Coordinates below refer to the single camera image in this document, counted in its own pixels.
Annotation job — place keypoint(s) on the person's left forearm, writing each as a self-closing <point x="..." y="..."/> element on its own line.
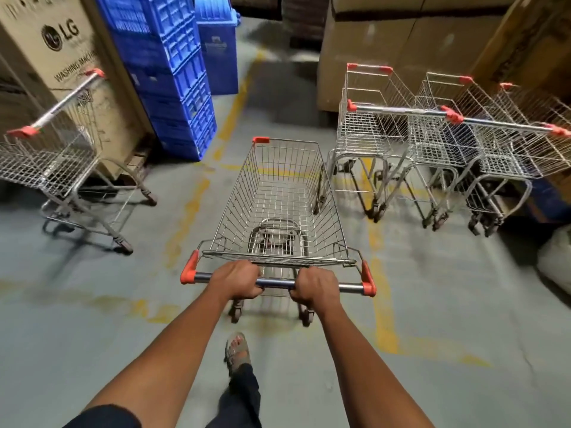
<point x="160" y="361"/>

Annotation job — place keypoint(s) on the large white woven sack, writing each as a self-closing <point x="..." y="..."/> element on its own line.
<point x="557" y="262"/>

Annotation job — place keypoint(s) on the brown box black logo print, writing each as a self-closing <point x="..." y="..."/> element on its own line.
<point x="44" y="75"/>

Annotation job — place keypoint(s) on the person's right forearm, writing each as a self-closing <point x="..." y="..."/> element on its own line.
<point x="370" y="374"/>

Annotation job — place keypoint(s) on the person's dark shirt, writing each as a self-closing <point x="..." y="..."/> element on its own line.
<point x="102" y="419"/>

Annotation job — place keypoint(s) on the large plain cardboard box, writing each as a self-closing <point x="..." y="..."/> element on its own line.
<point x="374" y="3"/>
<point x="450" y="44"/>
<point x="357" y="53"/>
<point x="468" y="2"/>

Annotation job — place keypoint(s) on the wooden pallet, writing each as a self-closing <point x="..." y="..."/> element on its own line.
<point x="138" y="160"/>

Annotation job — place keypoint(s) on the stack of blue plastic crates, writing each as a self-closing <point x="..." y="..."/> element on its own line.
<point x="169" y="84"/>

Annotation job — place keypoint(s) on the person's right hand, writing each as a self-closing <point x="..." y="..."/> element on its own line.
<point x="316" y="289"/>

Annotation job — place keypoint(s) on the person's left sandalled foot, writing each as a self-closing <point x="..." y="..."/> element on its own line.
<point x="237" y="349"/>

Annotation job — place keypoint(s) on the blue plastic trash bin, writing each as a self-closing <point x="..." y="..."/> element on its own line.
<point x="221" y="57"/>

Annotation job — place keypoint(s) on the person's left hand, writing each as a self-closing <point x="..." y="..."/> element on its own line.
<point x="236" y="280"/>

